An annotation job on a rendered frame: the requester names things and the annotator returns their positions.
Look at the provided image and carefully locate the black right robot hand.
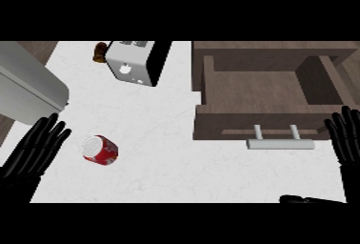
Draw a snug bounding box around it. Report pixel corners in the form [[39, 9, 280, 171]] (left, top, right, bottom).
[[278, 105, 360, 204]]

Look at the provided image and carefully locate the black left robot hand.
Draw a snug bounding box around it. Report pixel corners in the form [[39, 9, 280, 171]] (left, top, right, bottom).
[[0, 112, 73, 204]]

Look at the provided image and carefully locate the red can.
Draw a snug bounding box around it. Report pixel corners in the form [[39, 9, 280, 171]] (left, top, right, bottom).
[[80, 134, 119, 167]]

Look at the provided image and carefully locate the brown wooden drawer front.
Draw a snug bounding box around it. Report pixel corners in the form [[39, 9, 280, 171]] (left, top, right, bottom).
[[191, 104, 360, 141]]

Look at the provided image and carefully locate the brown wooden drawer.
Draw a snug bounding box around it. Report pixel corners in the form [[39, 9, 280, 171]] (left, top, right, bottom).
[[191, 104, 360, 141], [200, 54, 360, 107]]

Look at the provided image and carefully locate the grey appliance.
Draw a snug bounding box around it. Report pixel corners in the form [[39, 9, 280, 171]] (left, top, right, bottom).
[[0, 41, 70, 126]]

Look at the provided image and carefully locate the brown wooden cabinet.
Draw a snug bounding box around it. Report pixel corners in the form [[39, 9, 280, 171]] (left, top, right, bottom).
[[190, 41, 360, 106]]

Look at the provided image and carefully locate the brown bread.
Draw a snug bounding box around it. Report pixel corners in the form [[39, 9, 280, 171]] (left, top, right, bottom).
[[91, 41, 109, 64]]

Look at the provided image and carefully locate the white toaster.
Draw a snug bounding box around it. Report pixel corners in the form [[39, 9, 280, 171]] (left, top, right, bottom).
[[104, 41, 173, 88]]

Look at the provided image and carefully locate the white drawer handle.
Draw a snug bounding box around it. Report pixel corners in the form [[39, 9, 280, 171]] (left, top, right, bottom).
[[246, 124, 315, 151]]

